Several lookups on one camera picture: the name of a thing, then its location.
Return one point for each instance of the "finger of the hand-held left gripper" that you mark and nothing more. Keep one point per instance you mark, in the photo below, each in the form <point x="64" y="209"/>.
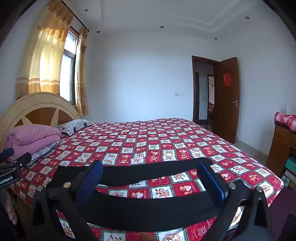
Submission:
<point x="6" y="153"/>
<point x="22" y="160"/>

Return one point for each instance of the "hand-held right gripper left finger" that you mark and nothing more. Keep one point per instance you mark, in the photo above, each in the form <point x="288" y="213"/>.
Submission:
<point x="89" y="185"/>

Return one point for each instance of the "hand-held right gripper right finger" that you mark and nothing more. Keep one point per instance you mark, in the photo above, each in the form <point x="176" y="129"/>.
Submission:
<point x="214" y="180"/>

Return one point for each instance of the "black pants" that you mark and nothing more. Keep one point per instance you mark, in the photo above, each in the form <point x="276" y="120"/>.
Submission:
<point x="150" y="204"/>

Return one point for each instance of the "person's left hand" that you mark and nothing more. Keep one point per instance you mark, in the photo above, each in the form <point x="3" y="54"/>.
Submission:
<point x="11" y="207"/>

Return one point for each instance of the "pink folded blanket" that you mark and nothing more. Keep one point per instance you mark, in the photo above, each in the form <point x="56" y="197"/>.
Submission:
<point x="32" y="136"/>

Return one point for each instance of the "cream wooden bed headboard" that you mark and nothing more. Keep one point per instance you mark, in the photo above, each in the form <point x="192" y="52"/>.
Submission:
<point x="39" y="102"/>

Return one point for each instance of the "white pillow with dark print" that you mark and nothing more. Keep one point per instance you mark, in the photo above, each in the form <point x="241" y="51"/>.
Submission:
<point x="74" y="126"/>

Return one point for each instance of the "red checked cartoon bedspread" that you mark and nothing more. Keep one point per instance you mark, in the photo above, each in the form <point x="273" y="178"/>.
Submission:
<point x="138" y="143"/>

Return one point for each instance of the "brown wooden door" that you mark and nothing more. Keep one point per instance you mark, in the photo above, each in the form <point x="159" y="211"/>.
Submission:
<point x="225" y="111"/>

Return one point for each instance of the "printed cardboard box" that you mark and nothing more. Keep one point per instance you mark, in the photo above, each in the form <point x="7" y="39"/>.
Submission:
<point x="289" y="179"/>

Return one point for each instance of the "wooden cabinet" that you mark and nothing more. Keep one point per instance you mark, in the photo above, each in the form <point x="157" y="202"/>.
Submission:
<point x="281" y="143"/>

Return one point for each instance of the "teal storage box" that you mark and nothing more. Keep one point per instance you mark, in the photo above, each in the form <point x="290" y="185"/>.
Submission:
<point x="291" y="163"/>

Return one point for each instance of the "red plaid cloth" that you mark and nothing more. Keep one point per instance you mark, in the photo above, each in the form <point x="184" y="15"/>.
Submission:
<point x="285" y="120"/>

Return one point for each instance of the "window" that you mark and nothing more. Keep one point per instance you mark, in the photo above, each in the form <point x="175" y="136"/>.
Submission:
<point x="68" y="76"/>

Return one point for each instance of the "red paper door decoration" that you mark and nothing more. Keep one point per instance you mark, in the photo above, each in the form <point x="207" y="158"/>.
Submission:
<point x="228" y="79"/>

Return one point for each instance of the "narrow yellow curtain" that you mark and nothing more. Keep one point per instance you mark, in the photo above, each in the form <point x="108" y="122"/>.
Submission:
<point x="82" y="76"/>

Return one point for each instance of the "wide yellow curtain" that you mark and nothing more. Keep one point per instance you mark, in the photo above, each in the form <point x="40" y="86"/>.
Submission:
<point x="46" y="58"/>

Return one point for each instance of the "dark curtain rod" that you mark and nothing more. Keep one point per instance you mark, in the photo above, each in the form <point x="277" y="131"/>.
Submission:
<point x="76" y="16"/>

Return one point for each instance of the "brown door frame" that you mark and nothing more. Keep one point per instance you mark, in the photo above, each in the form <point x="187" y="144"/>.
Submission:
<point x="193" y="92"/>

